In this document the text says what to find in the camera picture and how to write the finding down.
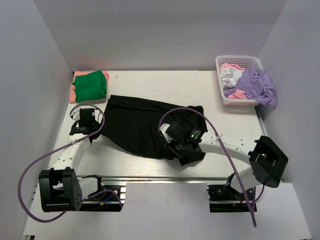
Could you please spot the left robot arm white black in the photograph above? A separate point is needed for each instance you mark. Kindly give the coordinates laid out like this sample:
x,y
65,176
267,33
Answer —
x,y
60,188

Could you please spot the aluminium rail at table edge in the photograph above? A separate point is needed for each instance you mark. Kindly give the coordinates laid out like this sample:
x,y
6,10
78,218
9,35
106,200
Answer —
x,y
106,159

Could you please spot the folded green t shirt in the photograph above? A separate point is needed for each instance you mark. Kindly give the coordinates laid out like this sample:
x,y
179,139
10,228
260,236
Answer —
x,y
90,86

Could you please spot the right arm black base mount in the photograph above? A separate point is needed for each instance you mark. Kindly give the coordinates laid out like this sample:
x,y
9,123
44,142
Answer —
x,y
220,194

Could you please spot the purple t shirt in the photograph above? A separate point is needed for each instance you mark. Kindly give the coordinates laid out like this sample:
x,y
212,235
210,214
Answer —
x,y
257,86

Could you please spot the black t shirt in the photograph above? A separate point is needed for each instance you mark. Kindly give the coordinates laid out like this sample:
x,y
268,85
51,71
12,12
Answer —
x,y
132,124

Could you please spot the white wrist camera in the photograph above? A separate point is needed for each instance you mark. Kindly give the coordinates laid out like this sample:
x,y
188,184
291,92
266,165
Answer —
x,y
75,114
163,128

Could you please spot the white t shirt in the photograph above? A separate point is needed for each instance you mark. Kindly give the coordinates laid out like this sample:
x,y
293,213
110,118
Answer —
x,y
229,77

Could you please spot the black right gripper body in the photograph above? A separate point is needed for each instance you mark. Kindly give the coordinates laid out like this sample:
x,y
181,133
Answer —
x,y
178,147

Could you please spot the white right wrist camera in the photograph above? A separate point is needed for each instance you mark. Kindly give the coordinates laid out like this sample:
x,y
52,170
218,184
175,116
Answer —
x,y
163,128

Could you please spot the folded salmon pink t shirt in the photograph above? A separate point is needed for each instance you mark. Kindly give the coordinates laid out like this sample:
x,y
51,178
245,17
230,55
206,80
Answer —
x,y
72,95

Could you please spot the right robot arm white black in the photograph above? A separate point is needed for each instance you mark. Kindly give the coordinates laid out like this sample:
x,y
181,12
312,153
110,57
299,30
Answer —
x,y
267,162

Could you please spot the white plastic laundry basket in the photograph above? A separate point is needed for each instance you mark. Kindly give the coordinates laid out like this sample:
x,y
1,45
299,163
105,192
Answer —
x,y
243,61

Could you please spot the pink t shirt in basket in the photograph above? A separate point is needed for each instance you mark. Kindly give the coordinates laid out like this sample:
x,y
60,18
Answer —
x,y
238,94

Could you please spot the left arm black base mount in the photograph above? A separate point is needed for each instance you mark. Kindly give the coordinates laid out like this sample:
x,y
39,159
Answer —
x,y
107,201

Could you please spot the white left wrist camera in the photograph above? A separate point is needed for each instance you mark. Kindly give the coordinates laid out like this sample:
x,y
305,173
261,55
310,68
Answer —
x,y
75,114

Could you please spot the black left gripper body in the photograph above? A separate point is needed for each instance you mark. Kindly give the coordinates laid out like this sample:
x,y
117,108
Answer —
x,y
97,125

